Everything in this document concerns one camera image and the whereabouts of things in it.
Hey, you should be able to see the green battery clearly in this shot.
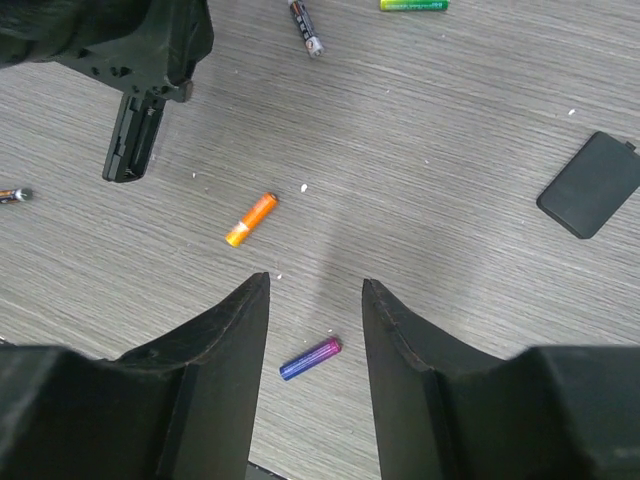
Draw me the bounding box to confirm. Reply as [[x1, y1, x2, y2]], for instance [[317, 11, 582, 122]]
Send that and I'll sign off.
[[379, 0, 450, 12]]

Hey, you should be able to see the black remote control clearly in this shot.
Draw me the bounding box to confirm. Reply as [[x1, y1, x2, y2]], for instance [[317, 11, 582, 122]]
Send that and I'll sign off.
[[102, 93, 166, 183]]

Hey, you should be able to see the black battery cover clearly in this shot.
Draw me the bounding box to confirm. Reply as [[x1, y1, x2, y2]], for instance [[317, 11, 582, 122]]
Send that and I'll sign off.
[[536, 131, 639, 240]]

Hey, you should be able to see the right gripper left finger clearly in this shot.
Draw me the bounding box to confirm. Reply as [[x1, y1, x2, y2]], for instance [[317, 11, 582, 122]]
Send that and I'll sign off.
[[1, 273, 270, 479]]

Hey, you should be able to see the orange battery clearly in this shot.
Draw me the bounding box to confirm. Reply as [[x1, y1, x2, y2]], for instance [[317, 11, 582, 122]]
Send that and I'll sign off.
[[225, 192, 279, 247]]

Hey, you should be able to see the black battery centre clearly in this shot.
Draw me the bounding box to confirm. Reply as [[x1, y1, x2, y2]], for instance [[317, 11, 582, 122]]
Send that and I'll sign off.
[[288, 0, 324, 58]]

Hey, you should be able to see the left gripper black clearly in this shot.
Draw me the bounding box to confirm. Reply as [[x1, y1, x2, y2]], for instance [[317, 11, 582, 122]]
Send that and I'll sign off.
[[1, 1, 214, 103]]

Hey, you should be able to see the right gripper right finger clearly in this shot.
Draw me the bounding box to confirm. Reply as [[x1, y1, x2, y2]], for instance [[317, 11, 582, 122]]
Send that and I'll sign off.
[[362, 279, 639, 479]]

